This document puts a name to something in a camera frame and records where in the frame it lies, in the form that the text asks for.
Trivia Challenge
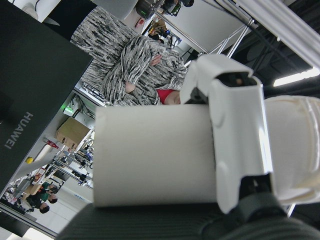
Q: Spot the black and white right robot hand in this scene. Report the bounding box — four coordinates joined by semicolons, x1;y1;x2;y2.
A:
58;53;320;240

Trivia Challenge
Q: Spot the white paper cup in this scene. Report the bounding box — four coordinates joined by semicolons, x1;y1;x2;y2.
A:
92;95;320;209

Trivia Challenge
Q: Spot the person in zebra sweater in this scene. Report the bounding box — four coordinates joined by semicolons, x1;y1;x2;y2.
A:
70;5;188;107

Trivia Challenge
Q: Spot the cardboard box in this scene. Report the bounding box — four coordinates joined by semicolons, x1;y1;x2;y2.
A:
55;117;91;151

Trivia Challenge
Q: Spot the person in green top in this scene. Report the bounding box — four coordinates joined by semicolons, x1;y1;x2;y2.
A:
26;180;59;215

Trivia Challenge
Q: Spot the black Huawei monitor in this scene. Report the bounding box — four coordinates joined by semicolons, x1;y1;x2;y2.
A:
0;0;94;192

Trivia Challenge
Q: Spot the silver aluminium frame profile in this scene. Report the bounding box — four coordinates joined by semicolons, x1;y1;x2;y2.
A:
216;0;320;74

